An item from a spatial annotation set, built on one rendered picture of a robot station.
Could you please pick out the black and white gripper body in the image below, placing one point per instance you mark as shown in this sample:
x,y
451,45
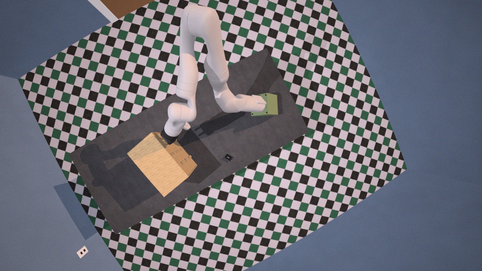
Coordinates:
x,y
170,136

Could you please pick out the light wooden chest of drawers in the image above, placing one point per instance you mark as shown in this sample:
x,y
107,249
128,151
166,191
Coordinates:
x,y
157,164

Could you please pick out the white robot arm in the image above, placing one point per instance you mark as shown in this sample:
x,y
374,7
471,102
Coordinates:
x,y
203,22

